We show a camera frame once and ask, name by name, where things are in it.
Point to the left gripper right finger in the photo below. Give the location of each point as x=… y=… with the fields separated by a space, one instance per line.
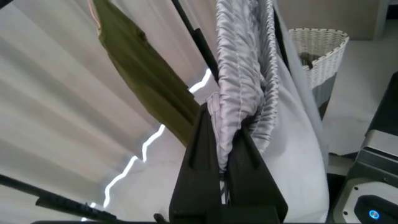
x=252 y=186

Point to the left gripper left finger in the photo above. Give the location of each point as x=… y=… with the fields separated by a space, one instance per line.
x=199 y=174

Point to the pale grey garment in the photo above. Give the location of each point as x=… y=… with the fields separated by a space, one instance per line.
x=245 y=77

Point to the green printed garment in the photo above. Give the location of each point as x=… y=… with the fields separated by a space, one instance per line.
x=146 y=71

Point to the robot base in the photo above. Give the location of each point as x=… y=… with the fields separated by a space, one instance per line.
x=370 y=168

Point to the white laundry basket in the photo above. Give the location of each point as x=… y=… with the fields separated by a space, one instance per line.
x=320 y=53

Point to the white curtain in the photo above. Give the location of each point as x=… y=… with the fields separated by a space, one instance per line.
x=62 y=93

